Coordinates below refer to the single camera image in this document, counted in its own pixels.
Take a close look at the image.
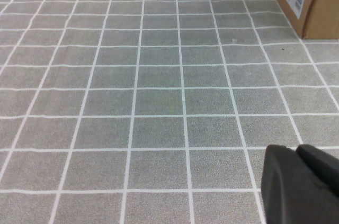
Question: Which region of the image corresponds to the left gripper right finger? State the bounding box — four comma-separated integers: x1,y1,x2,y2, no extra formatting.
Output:
295,144,339,199

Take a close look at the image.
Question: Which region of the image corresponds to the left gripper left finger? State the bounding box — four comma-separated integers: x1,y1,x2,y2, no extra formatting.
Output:
260,144,339,224

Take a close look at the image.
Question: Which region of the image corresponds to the brown cardboard shoe box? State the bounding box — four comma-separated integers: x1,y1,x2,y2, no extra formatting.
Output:
261,0,339,40

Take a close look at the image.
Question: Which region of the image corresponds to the grey white-grid tablecloth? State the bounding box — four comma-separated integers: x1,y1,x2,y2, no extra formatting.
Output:
0,0,339,224

